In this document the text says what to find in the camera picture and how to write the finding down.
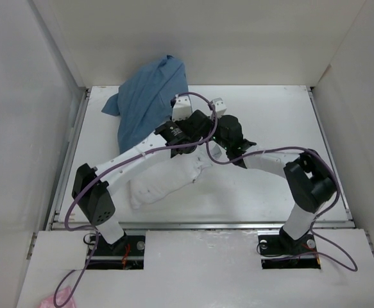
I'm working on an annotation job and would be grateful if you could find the blue fabric pillowcase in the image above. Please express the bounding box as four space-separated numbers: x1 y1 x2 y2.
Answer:
101 55 188 153

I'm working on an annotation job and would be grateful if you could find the white pillow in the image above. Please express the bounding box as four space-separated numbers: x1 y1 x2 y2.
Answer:
130 145 213 209

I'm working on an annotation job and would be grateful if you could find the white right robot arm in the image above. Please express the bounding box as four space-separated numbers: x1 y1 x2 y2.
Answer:
212 115 338 255

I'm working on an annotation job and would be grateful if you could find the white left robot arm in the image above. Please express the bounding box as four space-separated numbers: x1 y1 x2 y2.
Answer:
72 110 224 255

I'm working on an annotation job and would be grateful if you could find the pink plastic bag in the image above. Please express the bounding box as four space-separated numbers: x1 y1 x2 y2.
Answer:
38 287 77 308

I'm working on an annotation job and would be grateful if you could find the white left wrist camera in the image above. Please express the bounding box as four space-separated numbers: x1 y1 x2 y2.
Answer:
171 96 192 121

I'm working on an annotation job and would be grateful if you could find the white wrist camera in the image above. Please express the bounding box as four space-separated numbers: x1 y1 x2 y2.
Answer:
211 98 227 117
171 96 192 121

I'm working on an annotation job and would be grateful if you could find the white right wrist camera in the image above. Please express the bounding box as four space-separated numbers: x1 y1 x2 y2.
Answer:
211 98 227 117

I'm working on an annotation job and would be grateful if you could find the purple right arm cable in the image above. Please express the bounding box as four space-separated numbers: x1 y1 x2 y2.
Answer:
205 134 358 273

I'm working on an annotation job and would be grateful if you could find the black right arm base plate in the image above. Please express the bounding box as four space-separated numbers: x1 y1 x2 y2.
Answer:
257 234 321 270

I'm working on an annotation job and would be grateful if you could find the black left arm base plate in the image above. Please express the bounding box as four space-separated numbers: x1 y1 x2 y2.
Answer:
87 235 146 270

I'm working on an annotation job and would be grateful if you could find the aluminium front rail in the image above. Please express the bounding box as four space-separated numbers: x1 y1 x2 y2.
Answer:
42 219 356 231

